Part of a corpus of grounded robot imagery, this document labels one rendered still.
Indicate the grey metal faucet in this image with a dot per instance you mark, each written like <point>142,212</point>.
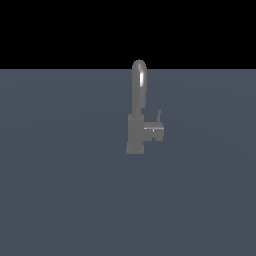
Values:
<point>135,133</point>

